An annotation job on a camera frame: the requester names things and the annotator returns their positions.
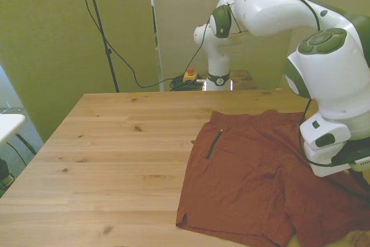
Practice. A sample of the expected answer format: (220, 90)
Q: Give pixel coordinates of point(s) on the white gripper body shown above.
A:
(321, 160)

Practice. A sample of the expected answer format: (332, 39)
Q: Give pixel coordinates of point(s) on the rust red shorts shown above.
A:
(245, 171)

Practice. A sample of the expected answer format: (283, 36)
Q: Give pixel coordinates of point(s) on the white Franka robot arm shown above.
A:
(274, 12)

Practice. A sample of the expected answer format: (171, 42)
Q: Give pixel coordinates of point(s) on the yellow emergency stop button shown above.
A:
(190, 77)

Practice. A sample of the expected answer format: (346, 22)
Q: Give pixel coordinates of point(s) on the yellow-green partition panel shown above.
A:
(179, 4)
(43, 41)

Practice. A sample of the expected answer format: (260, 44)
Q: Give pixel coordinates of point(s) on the black tripod stand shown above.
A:
(108, 51)

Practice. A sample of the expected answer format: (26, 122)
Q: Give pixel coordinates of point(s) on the white side table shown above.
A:
(10, 125)

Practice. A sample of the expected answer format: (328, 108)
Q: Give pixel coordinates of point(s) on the dark shoe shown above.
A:
(5, 176)

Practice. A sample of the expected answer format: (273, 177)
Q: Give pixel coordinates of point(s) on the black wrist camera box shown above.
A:
(352, 154)

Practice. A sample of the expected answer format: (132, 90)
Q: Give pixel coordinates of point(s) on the wooden robot pedestal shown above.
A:
(242, 80)

